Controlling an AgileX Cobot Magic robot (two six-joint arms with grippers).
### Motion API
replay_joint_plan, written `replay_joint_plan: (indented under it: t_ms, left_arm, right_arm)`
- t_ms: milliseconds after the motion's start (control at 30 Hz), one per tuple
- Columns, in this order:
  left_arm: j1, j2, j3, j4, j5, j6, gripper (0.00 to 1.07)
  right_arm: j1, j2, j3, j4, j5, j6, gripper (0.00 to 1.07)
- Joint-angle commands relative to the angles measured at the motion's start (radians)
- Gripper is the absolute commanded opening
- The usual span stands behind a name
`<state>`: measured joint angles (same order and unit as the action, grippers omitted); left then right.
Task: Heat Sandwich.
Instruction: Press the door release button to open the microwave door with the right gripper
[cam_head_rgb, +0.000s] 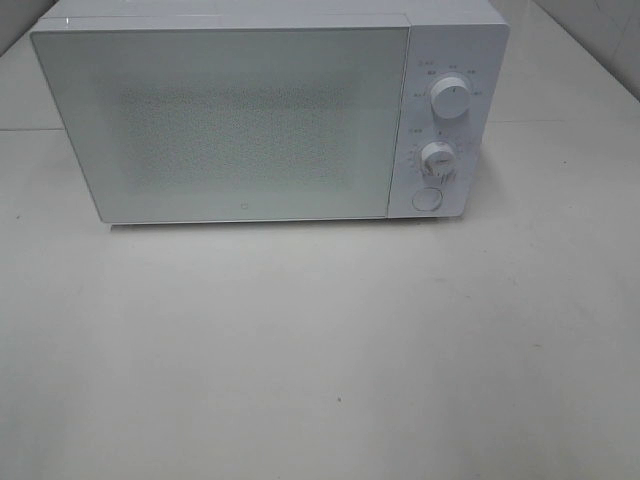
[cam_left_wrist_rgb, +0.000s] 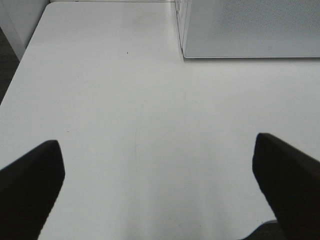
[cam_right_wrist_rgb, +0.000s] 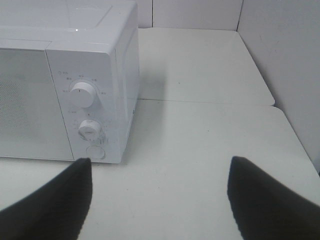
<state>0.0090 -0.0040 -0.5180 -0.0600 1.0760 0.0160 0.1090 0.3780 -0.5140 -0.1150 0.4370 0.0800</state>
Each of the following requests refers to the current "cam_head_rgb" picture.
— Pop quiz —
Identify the round white door button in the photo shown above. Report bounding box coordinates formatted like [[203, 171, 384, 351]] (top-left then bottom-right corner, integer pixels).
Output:
[[412, 187, 443, 212]]

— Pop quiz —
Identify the white microwave door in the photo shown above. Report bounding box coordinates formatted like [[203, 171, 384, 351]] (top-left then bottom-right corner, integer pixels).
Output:
[[32, 28, 408, 224]]

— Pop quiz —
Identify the white timer knob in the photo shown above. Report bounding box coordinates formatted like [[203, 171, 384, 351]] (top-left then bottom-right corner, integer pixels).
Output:
[[419, 142, 457, 177]]

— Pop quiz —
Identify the white microwave oven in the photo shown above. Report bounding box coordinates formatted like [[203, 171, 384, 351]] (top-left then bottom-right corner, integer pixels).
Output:
[[30, 1, 510, 220]]

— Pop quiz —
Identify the upper white power knob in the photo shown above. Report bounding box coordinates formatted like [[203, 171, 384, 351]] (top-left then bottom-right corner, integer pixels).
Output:
[[429, 74, 471, 120]]

